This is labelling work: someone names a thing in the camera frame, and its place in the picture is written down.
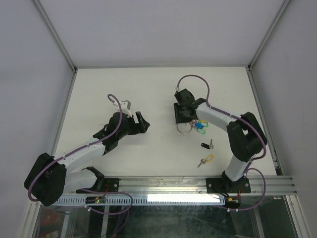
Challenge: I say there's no large keyring with coloured keys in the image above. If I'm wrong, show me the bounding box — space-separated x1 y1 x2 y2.
176 119 209 135

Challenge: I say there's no key with black tag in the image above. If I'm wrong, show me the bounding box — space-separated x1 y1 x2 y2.
201 139 214 149

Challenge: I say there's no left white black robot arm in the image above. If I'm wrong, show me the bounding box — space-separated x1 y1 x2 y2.
24 112 150 206

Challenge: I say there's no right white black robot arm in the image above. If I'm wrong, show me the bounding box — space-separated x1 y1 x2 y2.
174 89 267 195

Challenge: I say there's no key with yellow tag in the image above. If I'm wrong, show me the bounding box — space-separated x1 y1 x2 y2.
197 154 214 168

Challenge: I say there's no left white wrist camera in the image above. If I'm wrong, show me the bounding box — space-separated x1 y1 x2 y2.
113 100 132 118

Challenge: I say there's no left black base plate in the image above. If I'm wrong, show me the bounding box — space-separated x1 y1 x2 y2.
97 177 121 193

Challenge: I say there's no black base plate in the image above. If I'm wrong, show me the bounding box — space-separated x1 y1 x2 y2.
206 177 251 194
97 177 121 193

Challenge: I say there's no right aluminium frame post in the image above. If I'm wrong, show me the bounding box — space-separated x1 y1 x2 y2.
248 0 292 71

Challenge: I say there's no aluminium frame post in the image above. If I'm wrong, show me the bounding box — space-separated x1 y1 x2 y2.
248 0 292 71
31 0 77 72

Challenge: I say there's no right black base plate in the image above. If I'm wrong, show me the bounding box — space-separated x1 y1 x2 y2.
206 177 251 194

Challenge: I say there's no grey slotted cable duct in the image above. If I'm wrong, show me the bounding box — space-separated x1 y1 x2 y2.
54 193 225 206

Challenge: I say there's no aluminium mounting rail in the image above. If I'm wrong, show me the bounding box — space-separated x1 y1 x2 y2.
63 175 298 198

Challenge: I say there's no left aluminium frame post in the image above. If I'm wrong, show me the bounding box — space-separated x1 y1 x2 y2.
31 0 77 72

